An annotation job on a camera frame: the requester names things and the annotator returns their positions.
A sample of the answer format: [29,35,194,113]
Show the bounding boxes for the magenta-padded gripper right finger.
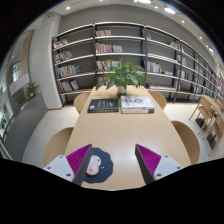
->
[134,143,184,185]

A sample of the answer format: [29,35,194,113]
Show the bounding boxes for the ceiling lights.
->
[64,0,215,54]

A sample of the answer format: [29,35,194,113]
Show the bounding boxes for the pale pink computer mouse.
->
[85,154,102,177]

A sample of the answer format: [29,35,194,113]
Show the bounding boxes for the green potted plant white pot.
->
[95,59,155,95]

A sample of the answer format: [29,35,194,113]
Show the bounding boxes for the group of slatted wooden chairs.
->
[188,94,224,156]

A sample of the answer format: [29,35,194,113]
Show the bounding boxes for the thin white dark-spined book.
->
[121,107,155,115]

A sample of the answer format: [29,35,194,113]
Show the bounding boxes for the black hardcover book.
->
[87,98,120,114]

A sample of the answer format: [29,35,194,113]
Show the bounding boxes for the small green plant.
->
[25,81,40,99]

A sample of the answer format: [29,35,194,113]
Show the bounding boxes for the dark cloud-shaped mouse pad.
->
[83,147,114,184]

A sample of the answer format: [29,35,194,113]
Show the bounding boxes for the round-backed wooden chair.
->
[170,120,201,165]
[73,92,92,114]
[43,126,75,168]
[146,89,168,110]

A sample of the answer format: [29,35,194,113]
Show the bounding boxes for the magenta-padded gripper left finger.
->
[43,143,94,187]

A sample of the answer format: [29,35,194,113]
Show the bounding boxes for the grey bookshelf unit with books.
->
[51,21,224,108]

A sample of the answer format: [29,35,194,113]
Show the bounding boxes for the white book with red print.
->
[120,95,156,111]

